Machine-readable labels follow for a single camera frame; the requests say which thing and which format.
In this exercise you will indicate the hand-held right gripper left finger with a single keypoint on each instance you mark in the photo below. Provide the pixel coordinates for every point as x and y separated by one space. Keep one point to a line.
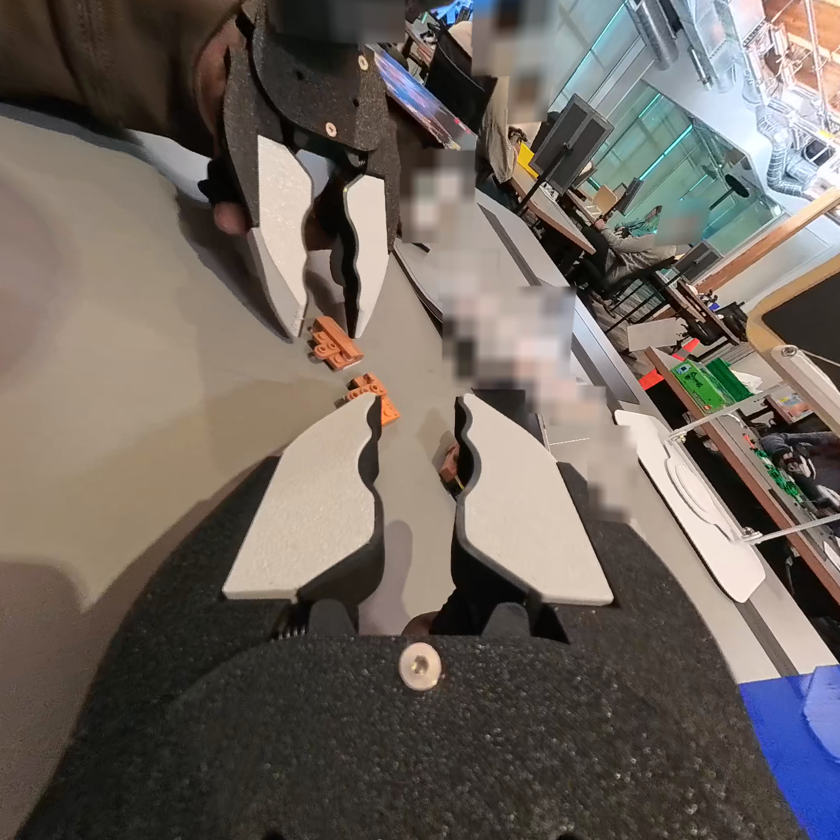
315 518

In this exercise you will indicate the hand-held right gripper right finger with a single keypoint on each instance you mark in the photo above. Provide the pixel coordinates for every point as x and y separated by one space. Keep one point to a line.
525 525

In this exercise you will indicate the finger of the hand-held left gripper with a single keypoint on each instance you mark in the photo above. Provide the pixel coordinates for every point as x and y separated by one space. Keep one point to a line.
279 229
371 243

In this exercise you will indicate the multicoloured brick model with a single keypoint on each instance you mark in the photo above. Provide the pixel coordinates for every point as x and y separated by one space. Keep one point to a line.
449 466

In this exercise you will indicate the orange brick plate assembly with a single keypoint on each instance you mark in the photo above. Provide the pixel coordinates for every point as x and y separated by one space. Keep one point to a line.
334 344

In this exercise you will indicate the large blue plastic bin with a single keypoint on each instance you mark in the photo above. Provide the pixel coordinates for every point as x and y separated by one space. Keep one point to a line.
781 754

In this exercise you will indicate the person's left forearm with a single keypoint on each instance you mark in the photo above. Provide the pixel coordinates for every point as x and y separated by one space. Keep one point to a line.
98 52

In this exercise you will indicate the wooden-edged desk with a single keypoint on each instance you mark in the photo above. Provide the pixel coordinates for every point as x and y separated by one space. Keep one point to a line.
754 479

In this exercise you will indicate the person's left hand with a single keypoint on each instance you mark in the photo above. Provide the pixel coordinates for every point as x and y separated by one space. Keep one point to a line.
213 85

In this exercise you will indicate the orange and grey brick assembly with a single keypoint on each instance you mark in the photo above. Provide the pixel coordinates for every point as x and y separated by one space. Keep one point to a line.
387 410

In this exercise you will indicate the black office chair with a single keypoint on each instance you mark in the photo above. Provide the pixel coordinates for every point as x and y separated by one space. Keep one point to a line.
453 79

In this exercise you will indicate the yellow box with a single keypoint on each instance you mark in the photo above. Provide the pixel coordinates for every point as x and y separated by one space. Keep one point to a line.
527 159

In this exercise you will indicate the red sheet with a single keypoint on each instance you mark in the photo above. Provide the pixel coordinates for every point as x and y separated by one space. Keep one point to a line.
663 367

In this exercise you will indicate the green printed box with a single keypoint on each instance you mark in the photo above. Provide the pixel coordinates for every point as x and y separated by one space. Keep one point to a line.
699 387

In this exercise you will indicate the dark monitor on stand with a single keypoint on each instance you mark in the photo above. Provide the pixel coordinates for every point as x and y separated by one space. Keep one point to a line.
571 144

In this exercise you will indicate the black round-base stand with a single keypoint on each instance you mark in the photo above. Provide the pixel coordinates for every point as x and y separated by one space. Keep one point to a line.
736 185

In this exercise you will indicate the ribbed silver ventilation duct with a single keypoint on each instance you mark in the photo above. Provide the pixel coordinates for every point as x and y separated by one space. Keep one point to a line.
787 157
656 33

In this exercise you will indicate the black screen with wooden frame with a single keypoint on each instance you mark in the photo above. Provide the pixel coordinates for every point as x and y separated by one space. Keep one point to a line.
807 315

